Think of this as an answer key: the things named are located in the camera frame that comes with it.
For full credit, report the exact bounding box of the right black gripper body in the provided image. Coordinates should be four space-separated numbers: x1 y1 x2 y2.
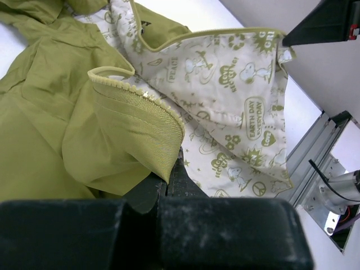
348 1 359 40

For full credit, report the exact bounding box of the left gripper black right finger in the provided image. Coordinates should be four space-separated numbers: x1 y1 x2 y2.
157 153 314 269

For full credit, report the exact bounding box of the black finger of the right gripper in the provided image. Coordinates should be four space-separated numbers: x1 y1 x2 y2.
282 0 354 47

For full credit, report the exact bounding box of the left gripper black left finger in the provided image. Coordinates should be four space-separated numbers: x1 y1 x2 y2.
1 174 167 269

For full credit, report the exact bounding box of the olive green hooded jacket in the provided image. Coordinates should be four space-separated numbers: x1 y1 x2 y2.
1 1 295 201

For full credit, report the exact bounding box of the aluminium frame rail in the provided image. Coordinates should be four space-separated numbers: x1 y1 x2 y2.
278 111 352 207

